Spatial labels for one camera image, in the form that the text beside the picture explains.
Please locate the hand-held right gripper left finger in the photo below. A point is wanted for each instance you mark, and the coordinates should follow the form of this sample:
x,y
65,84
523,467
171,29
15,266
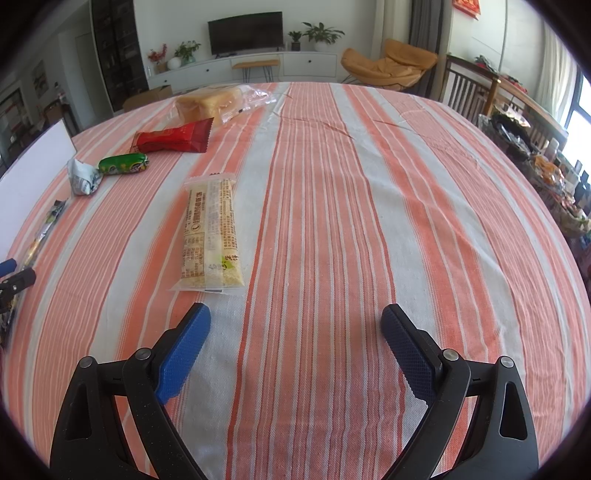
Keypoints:
x,y
182,355

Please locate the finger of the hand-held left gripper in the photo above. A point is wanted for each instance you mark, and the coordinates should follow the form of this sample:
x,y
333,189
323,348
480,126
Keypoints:
x,y
21,280
8,266

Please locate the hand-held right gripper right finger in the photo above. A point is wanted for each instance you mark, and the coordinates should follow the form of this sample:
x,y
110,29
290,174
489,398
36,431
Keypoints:
x,y
411,355

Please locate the black snack packet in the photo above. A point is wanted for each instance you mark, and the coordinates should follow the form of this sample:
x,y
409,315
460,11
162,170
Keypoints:
x,y
46,230

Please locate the white cardboard box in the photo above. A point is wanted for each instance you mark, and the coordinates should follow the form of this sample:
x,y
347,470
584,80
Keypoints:
x,y
32,184

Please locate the silver snack packet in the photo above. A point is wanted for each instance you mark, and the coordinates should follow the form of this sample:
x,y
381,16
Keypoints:
x,y
84,177

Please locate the beige cake bar packet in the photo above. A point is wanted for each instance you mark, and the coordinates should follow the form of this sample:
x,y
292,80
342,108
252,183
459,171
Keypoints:
x,y
212,235

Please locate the green sausage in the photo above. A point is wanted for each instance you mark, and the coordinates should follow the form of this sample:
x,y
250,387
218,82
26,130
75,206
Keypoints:
x,y
123,164

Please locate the red snack packet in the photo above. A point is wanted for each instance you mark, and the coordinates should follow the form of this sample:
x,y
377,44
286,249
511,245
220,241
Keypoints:
x,y
173,137

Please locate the bread loaf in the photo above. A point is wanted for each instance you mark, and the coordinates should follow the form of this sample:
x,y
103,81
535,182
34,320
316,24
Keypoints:
x,y
207,102

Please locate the orange striped tablecloth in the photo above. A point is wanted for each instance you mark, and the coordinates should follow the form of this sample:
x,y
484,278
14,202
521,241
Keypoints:
x,y
323,254

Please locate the brown cardboard box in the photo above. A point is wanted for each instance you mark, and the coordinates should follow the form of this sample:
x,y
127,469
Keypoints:
x,y
147,98

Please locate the pile of clutter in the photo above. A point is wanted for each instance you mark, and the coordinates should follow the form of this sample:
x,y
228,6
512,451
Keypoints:
x,y
549,170

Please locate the dark glass display cabinet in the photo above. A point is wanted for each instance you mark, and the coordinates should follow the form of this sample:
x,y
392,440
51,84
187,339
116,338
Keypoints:
x,y
117,50

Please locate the red flower plant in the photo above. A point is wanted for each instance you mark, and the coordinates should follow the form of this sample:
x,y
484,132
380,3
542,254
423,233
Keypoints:
x,y
157,56

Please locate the white round vase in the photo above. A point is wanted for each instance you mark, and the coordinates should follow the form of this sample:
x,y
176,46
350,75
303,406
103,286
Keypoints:
x,y
174,63

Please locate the dark wooden chair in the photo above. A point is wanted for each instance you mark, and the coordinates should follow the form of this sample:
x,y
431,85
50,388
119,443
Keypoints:
x,y
461,87

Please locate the wooden side table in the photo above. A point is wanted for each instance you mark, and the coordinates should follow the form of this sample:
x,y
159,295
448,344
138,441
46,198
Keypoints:
x,y
521,99

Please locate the green potted plant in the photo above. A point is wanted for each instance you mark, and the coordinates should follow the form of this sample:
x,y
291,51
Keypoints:
x,y
187,51

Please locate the orange lounge chair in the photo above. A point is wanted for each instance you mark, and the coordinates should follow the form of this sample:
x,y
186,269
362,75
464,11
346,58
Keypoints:
x,y
392,64

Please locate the window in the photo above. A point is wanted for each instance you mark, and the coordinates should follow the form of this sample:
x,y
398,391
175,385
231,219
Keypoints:
x,y
579,115

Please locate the wooden bench with black legs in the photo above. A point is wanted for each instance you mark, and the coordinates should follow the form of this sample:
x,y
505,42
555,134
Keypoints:
x,y
256,63

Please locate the white television cabinet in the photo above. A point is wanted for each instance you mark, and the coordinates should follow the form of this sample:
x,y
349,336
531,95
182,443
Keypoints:
x,y
304,64

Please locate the white sheer curtain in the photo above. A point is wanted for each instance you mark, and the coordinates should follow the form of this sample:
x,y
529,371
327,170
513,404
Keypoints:
x,y
556,69

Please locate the grey curtain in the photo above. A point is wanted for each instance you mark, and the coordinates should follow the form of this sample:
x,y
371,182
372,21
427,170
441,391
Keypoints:
x,y
427,27

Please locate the black television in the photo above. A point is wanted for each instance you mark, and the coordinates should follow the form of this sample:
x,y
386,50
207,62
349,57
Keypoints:
x,y
244,33

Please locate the large white-potted plant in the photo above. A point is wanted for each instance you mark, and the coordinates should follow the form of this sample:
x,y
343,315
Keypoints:
x,y
322,36

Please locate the small dark-potted plant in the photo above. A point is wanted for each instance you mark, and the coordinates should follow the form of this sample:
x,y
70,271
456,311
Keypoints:
x,y
295,40

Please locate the red wall hanging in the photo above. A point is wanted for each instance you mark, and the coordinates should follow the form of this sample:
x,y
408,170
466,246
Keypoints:
x,y
466,7

